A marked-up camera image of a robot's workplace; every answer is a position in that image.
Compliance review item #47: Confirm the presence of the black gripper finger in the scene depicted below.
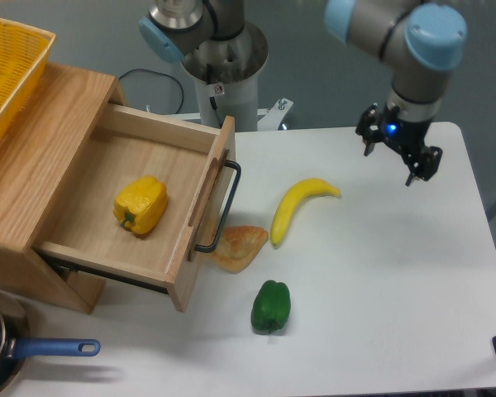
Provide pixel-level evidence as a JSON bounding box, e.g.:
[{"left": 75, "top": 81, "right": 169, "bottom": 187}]
[
  {"left": 403, "top": 145, "right": 443, "bottom": 186},
  {"left": 355, "top": 103, "right": 383, "bottom": 156}
]

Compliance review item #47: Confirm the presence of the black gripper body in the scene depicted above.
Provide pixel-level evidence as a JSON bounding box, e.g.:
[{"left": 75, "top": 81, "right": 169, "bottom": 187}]
[{"left": 379, "top": 105, "right": 434, "bottom": 164}]

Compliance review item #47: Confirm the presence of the yellow bell pepper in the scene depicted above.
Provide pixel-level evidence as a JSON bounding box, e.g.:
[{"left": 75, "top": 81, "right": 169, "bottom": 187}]
[{"left": 112, "top": 175, "right": 169, "bottom": 236}]

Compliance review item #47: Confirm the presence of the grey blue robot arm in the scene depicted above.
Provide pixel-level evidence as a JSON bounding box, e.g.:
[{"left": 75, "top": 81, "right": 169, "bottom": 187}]
[{"left": 139, "top": 1, "right": 467, "bottom": 181}]

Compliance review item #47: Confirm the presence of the green bell pepper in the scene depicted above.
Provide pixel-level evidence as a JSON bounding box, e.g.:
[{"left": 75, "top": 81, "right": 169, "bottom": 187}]
[{"left": 250, "top": 280, "right": 291, "bottom": 333}]

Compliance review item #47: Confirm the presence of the open wooden top drawer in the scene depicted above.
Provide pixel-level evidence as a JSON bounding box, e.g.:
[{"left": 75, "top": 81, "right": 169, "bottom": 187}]
[{"left": 34, "top": 104, "right": 240, "bottom": 311}]

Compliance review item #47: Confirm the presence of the wooden drawer cabinet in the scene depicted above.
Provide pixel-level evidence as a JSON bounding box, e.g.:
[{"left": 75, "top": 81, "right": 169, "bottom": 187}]
[{"left": 0, "top": 63, "right": 126, "bottom": 313}]

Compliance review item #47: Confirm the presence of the yellow banana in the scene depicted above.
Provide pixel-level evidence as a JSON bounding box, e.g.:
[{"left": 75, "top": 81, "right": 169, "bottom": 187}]
[{"left": 269, "top": 178, "right": 341, "bottom": 248}]

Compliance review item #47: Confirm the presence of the toy croissant pastry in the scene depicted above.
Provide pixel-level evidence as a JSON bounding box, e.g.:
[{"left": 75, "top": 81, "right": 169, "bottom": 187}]
[{"left": 207, "top": 225, "right": 269, "bottom": 274}]

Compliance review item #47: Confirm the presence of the yellow plastic basket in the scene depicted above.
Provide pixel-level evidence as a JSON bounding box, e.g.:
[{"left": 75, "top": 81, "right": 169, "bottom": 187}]
[{"left": 0, "top": 17, "right": 56, "bottom": 140}]

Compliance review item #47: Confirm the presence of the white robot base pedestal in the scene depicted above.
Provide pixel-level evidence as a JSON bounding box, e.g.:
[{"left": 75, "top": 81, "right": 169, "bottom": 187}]
[{"left": 182, "top": 22, "right": 293, "bottom": 132}]

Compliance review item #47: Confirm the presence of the black drawer handle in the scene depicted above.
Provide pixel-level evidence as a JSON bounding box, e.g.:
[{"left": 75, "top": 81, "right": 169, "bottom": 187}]
[{"left": 194, "top": 160, "right": 241, "bottom": 254}]

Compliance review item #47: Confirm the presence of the black cable on floor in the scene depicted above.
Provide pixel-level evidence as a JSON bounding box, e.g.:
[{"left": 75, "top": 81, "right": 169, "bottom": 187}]
[{"left": 117, "top": 68, "right": 185, "bottom": 115}]

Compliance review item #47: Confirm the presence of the black pan blue handle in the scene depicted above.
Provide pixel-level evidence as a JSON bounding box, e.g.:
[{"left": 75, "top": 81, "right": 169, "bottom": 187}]
[{"left": 0, "top": 293, "right": 101, "bottom": 392}]

